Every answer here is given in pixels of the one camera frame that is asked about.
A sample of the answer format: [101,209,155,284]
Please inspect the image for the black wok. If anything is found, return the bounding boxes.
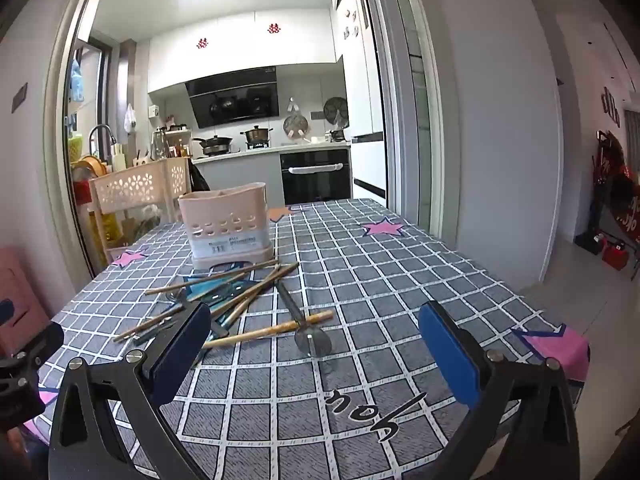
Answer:
[192,135,235,157]

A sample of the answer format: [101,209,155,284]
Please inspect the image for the red box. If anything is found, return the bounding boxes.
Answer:
[602,240,631,271]

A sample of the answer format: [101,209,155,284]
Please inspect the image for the white upper kitchen cabinets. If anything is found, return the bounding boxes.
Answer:
[147,7,346,93]

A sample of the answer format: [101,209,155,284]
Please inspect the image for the yellow oil bottle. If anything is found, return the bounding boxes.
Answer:
[91,209,123,248]

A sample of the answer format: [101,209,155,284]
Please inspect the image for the black kitchen faucet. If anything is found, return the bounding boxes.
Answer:
[89,124,117,166]

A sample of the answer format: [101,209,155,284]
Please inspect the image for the round light steamer rack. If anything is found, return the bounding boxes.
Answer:
[283,114,309,138]

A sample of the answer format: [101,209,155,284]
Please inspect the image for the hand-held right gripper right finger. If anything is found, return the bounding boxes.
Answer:
[417,301,581,480]

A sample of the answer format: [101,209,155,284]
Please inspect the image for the steel cooking pot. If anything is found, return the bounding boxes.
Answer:
[240,126,273,147]

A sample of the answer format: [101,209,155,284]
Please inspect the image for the round dark steamer rack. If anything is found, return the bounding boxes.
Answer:
[323,96,349,126]

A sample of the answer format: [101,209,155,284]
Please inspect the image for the sliding glass door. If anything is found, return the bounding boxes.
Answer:
[357,0,446,238]

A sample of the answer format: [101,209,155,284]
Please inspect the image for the orange bowl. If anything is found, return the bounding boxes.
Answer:
[80,156,108,178]

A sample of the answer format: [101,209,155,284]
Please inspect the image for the grey kitchen counter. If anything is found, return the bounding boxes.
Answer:
[192,140,353,206]

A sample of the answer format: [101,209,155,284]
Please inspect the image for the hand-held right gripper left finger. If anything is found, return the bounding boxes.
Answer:
[48,301,213,480]

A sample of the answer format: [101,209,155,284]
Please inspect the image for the white refrigerator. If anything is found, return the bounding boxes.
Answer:
[334,0,388,208]

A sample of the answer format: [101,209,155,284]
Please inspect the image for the black cloth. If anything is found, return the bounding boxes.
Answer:
[187,160,211,193]

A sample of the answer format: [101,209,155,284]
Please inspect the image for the pink plastic utensil holder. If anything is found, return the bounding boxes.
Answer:
[177,181,276,273]

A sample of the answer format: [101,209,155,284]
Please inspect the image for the black range hood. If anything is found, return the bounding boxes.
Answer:
[185,66,280,129]

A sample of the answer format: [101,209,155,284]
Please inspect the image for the light bamboo chopstick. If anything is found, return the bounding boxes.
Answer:
[201,310,334,349]
[212,262,301,323]

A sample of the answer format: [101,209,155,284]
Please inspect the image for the beige plastic kitchen cart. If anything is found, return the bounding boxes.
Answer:
[89,156,193,261]

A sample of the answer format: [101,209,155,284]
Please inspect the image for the black built-in oven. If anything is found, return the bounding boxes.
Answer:
[280,148,352,206]

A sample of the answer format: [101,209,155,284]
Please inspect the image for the grey checked tablecloth with stars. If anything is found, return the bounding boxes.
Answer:
[22,199,591,480]

